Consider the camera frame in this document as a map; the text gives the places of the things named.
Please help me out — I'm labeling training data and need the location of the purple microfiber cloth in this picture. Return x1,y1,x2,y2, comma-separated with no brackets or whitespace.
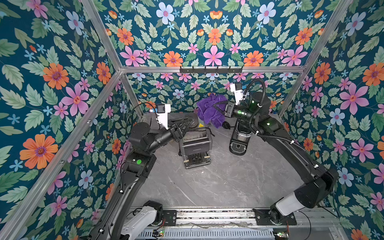
197,95,228,129

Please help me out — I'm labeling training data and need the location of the silver espresso coffee machine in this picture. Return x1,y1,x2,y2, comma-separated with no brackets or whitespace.
179,113,214,169

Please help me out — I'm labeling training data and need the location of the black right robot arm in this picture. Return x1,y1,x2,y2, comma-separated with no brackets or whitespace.
215,79,338,225

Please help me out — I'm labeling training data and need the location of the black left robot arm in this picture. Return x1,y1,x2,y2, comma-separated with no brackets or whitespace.
85,117,194,240

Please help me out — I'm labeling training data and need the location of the black capsule coffee machine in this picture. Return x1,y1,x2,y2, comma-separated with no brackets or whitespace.
229,119,252,156

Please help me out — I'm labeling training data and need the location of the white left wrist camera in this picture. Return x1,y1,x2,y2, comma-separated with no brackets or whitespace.
157,104,171,130

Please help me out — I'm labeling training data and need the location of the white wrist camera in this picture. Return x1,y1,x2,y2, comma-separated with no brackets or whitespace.
230,82,244,105
157,104,171,130

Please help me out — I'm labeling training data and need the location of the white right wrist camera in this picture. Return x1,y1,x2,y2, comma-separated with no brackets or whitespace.
230,82,244,105

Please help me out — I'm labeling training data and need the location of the black hook rail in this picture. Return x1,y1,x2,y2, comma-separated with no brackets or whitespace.
180,66,243,74

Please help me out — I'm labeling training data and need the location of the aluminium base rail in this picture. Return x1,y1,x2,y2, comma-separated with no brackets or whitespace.
86,206,349,240

